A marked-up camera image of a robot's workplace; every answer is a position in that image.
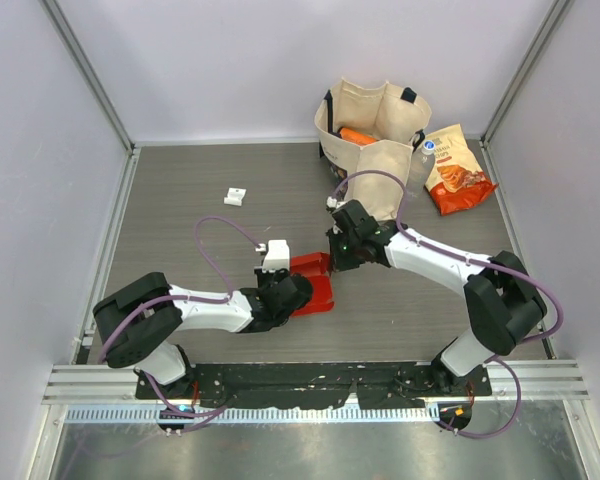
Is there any red cardboard paper box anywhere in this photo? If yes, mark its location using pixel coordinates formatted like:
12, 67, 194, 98
290, 252, 335, 317

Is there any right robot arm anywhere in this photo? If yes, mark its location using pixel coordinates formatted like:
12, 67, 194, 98
326, 197, 547, 395

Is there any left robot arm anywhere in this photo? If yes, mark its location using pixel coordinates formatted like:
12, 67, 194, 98
93, 269, 313, 399

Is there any orange item in bag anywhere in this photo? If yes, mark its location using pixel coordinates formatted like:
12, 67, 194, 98
336, 127, 377, 147

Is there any clear plastic water bottle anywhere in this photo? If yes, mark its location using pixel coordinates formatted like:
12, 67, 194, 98
406, 140, 435, 199

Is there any beige canvas tote bag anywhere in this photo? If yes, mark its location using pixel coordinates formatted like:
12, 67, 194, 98
314, 79, 432, 221

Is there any orange chips bag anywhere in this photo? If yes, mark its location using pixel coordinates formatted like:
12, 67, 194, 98
425, 124, 497, 216

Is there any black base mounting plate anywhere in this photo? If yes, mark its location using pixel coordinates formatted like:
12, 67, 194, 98
135, 362, 492, 410

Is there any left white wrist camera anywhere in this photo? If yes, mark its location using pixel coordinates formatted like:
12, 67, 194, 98
255, 240, 291, 273

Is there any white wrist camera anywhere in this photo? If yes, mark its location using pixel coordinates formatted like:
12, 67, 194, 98
255, 240, 291, 273
326, 196, 346, 212

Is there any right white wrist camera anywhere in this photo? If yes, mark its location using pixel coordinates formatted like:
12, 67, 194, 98
326, 196, 346, 212

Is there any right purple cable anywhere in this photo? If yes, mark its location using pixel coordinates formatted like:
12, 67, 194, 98
332, 170, 565, 441

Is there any purple cable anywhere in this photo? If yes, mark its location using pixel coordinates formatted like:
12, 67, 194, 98
97, 215, 266, 434
332, 170, 565, 441

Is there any small white plastic bracket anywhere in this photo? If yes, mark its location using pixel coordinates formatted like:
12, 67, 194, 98
223, 188, 247, 207

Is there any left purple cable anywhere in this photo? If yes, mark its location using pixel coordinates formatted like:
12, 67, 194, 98
97, 215, 266, 434

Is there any slotted cable duct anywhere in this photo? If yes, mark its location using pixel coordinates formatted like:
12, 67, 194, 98
65, 404, 439, 424

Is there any right aluminium frame post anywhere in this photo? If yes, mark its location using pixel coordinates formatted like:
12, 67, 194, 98
480, 0, 574, 147

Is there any aluminium frame post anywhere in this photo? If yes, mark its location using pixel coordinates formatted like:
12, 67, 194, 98
480, 0, 574, 147
40, 0, 135, 153

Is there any left aluminium frame post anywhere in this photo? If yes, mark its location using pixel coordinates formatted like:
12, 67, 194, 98
40, 0, 135, 153

